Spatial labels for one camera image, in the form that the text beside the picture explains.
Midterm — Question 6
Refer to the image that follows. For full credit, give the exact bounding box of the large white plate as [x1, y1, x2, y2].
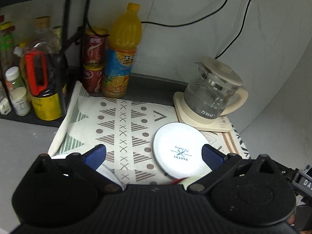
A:
[52, 153, 125, 191]

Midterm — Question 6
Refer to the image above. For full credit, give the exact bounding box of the small white plate blue print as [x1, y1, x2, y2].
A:
[153, 123, 211, 179]

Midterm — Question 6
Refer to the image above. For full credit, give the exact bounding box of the red bowl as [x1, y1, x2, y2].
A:
[170, 178, 186, 185]

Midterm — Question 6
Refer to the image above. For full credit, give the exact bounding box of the patterned table mat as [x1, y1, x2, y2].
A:
[48, 82, 250, 185]

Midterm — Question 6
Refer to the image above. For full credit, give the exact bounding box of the cream kettle base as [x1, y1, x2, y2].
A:
[173, 92, 232, 133]

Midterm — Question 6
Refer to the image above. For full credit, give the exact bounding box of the lower red drink can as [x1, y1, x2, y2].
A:
[83, 65, 104, 94]

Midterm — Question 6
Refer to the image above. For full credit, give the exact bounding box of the small white pill jar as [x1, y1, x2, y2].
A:
[10, 87, 31, 116]

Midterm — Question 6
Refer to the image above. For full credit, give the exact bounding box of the clear salt shaker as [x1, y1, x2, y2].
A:
[0, 81, 12, 115]

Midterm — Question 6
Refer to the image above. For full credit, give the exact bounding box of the dark soy sauce bottle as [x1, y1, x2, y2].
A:
[24, 16, 66, 121]

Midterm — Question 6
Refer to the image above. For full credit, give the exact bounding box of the orange juice bottle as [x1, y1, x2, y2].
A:
[102, 3, 142, 98]

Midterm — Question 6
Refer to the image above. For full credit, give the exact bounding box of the green label sauce bottle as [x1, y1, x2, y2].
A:
[1, 21, 15, 77]

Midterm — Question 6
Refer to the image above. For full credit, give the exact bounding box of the black metal shelf rack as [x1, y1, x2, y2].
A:
[1, 0, 86, 127]

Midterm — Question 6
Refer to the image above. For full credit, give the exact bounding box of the glass kettle cream handle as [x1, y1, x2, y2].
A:
[183, 56, 249, 119]

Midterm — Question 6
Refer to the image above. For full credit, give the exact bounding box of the black power cable right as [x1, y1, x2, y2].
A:
[214, 0, 258, 60]

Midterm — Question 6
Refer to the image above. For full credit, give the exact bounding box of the black power cable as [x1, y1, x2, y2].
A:
[214, 0, 258, 60]
[141, 0, 241, 28]

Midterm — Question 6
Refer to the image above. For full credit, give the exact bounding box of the black power cable left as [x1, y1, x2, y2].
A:
[141, 0, 241, 28]

